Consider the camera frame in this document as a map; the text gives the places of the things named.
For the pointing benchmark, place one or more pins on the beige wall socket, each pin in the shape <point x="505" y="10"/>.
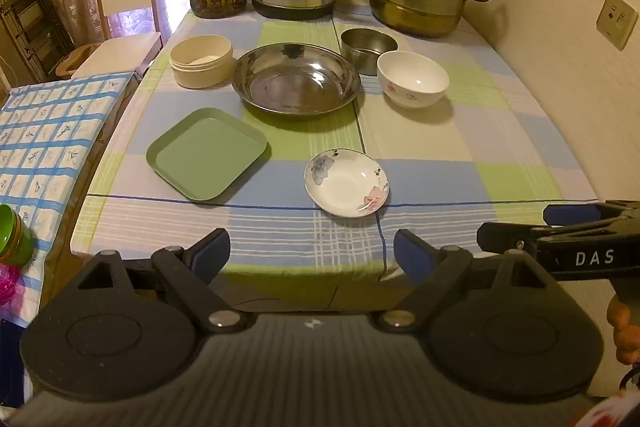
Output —
<point x="617" y="21"/>

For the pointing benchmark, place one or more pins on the red white printed cloth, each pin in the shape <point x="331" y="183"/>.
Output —
<point x="610" y="414"/>

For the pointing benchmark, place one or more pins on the large stainless steel plate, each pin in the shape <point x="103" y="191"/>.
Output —
<point x="295" y="82"/>

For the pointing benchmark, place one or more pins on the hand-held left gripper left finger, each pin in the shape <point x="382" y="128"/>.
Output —
<point x="212" y="254"/>

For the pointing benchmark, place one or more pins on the green cup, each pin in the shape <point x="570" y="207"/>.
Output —
<point x="15" y="237"/>

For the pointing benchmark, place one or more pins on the cream round bowl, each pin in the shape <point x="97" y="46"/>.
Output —
<point x="200" y="67"/>

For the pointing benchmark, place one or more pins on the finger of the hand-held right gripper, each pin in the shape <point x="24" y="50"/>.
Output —
<point x="570" y="213"/>
<point x="505" y="237"/>

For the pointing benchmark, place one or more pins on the person's right hand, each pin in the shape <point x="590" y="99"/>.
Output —
<point x="624" y="332"/>

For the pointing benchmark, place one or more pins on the white floral ceramic bowl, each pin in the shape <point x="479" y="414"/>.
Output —
<point x="412" y="79"/>

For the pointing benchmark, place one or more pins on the green square plate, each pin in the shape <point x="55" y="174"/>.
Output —
<point x="205" y="154"/>

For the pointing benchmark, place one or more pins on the blue white printed cloth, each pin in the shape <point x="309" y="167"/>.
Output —
<point x="45" y="132"/>

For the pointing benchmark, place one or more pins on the checked pastel tablecloth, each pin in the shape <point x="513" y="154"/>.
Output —
<point x="450" y="157"/>

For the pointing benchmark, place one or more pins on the folded step ladder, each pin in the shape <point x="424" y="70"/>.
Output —
<point x="27" y="7"/>

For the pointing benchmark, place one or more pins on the small stainless steel bowl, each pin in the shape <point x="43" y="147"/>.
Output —
<point x="367" y="44"/>

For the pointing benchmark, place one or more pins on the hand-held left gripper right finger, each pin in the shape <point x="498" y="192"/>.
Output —
<point x="412" y="254"/>

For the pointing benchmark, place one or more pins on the pink plastic container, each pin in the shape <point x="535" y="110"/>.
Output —
<point x="7" y="284"/>

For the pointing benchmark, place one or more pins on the white floral shallow dish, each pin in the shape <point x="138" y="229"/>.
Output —
<point x="345" y="184"/>

